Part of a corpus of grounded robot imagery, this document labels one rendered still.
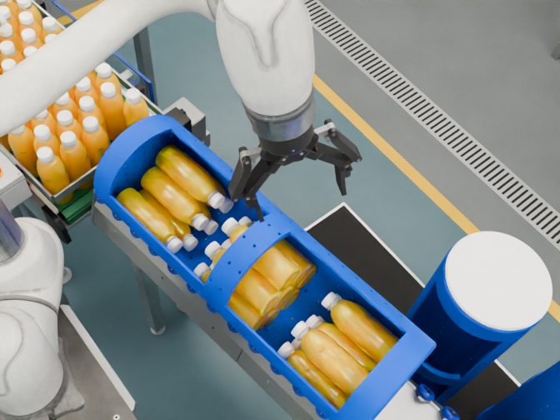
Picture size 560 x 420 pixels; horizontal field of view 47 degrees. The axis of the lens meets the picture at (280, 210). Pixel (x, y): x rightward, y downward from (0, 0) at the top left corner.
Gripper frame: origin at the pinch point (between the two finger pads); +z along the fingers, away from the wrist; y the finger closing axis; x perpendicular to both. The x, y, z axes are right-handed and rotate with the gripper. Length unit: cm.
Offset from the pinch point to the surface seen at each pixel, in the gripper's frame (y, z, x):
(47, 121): 55, 42, -75
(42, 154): 56, 40, -61
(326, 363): 3, 51, 11
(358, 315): -7, 52, 2
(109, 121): 40, 53, -77
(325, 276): -4, 61, -14
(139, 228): 36, 44, -33
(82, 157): 48, 48, -63
